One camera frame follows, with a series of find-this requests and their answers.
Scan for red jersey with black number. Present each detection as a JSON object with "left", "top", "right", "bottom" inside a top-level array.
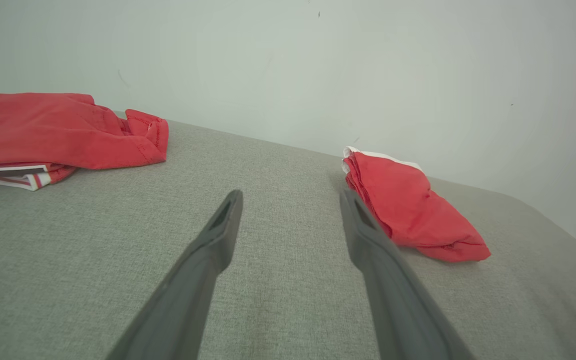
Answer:
[{"left": 0, "top": 92, "right": 170, "bottom": 192}]

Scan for red shorts with white stripe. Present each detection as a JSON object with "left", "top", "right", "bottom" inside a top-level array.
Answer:
[{"left": 342, "top": 146, "right": 492, "bottom": 264}]

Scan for grey fabric sofa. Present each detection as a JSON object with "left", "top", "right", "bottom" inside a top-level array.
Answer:
[{"left": 0, "top": 110, "right": 576, "bottom": 360}]

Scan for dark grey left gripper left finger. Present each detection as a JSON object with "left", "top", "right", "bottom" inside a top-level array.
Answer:
[{"left": 106, "top": 189, "right": 245, "bottom": 360}]

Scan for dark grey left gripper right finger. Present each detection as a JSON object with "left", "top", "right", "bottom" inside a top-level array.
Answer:
[{"left": 339, "top": 188, "right": 476, "bottom": 360}]

